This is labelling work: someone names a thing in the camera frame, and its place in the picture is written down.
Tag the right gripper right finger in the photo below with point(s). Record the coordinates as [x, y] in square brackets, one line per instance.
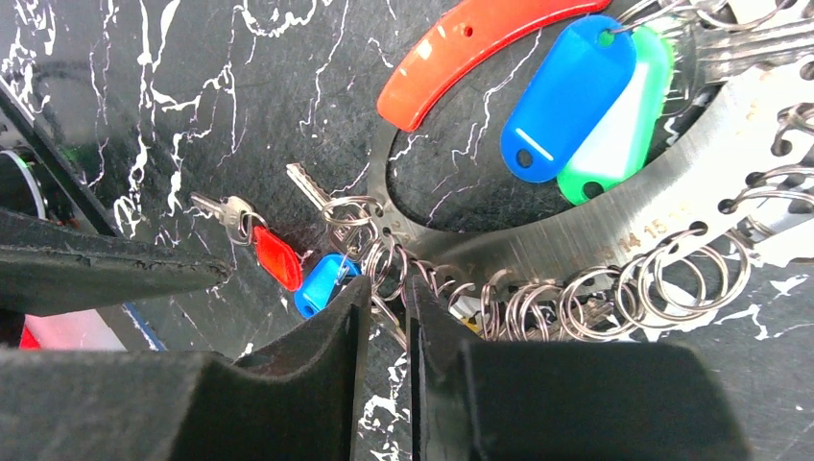
[478, 400]

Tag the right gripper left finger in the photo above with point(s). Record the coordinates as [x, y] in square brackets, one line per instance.
[295, 399]

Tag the key with blue tag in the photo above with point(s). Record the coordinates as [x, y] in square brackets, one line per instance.
[330, 273]

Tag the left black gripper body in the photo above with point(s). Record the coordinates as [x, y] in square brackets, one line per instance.
[30, 187]

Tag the key with red tag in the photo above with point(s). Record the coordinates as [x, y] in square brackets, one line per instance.
[245, 227]

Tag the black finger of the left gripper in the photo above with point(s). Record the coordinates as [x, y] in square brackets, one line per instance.
[49, 270]

